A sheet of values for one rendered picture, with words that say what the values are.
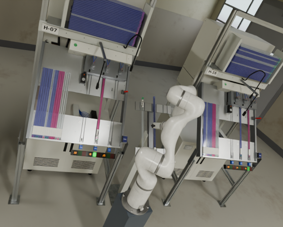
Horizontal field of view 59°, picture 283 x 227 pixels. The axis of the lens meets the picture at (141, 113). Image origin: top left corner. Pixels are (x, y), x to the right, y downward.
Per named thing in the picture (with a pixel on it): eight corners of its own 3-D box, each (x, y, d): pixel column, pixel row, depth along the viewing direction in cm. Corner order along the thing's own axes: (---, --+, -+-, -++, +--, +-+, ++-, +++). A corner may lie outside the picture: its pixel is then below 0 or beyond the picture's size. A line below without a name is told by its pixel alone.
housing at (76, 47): (125, 69, 214) (131, 64, 201) (67, 55, 195) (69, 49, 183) (126, 60, 215) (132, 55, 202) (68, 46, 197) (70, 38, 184)
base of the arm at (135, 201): (154, 211, 160) (165, 192, 151) (128, 218, 149) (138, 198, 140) (141, 188, 172) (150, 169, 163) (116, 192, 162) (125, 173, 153)
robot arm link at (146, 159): (151, 194, 146) (167, 165, 134) (123, 179, 148) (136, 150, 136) (156, 181, 156) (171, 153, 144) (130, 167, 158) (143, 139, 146)
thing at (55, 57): (122, 102, 208) (124, 101, 203) (38, 86, 183) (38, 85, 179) (126, 64, 214) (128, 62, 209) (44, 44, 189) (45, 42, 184)
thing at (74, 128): (118, 146, 200) (119, 146, 197) (29, 136, 175) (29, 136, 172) (120, 123, 203) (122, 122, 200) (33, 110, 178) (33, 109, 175)
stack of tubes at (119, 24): (133, 46, 198) (145, 12, 185) (67, 28, 179) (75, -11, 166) (130, 41, 208) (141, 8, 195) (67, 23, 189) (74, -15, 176)
